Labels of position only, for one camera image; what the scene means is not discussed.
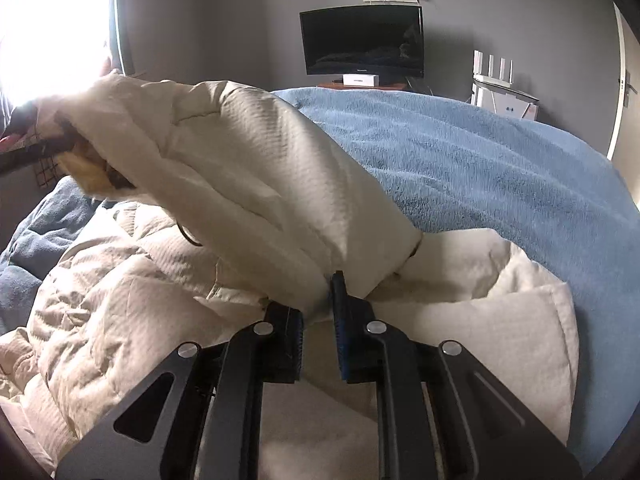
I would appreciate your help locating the white door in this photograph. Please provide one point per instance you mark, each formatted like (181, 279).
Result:
(627, 50)

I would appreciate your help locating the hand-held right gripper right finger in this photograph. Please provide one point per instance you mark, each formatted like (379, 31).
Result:
(341, 330)

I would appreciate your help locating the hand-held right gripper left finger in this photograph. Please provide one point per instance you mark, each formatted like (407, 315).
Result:
(287, 350)

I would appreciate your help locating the dark window curtain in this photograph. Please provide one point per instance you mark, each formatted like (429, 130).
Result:
(120, 15)

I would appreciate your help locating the black computer monitor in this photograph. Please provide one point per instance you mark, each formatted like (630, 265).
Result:
(360, 35)

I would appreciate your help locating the white router with antennas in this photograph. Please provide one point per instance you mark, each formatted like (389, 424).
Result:
(500, 67)

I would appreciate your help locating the white box under router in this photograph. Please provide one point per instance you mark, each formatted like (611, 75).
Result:
(505, 105)

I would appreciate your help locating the white hooded puffer jacket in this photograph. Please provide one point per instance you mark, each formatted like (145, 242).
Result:
(250, 160)

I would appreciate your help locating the blue fleece blanket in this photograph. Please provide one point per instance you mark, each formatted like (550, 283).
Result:
(475, 170)

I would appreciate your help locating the small white box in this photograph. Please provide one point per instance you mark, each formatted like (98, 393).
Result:
(361, 80)

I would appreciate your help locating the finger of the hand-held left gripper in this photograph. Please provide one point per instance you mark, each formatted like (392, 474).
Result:
(30, 156)
(24, 119)

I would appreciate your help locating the bright window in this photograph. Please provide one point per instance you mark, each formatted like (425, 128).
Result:
(50, 25)

